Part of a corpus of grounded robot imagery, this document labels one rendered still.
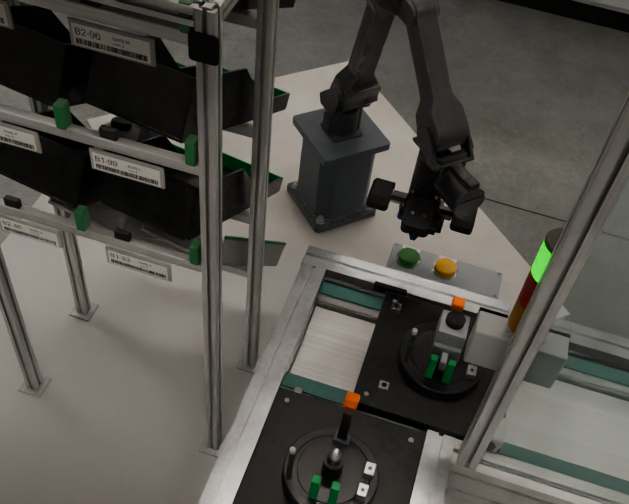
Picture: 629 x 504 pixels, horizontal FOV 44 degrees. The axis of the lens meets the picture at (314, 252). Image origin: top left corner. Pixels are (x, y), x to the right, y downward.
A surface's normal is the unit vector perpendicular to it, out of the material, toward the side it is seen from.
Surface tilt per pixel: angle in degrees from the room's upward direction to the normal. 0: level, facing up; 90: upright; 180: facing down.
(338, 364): 0
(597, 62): 0
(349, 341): 0
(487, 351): 90
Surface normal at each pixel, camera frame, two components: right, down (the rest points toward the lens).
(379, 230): 0.09, -0.66
